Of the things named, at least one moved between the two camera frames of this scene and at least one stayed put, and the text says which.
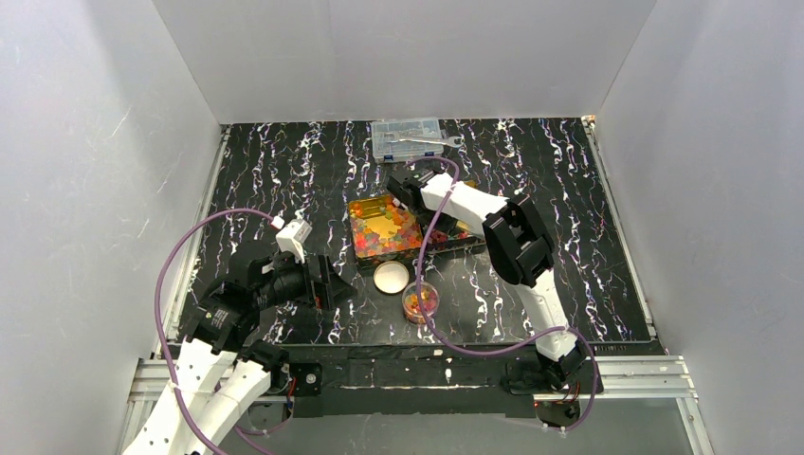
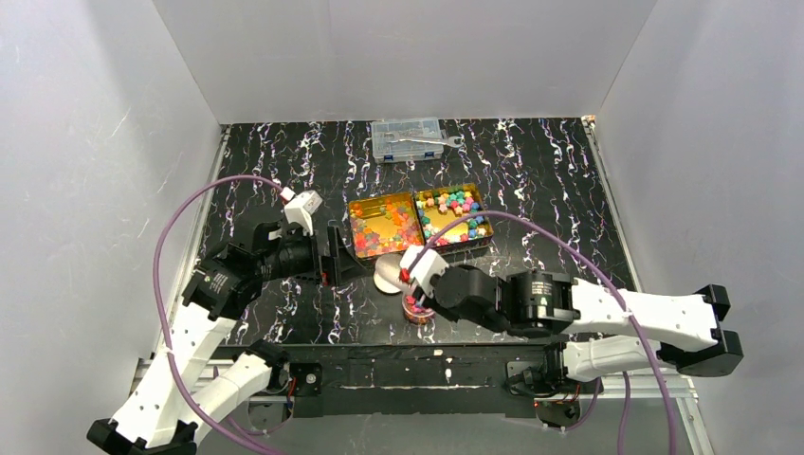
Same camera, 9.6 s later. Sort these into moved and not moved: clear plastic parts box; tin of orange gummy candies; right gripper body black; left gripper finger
Moved: right gripper body black; left gripper finger
Not moved: clear plastic parts box; tin of orange gummy candies
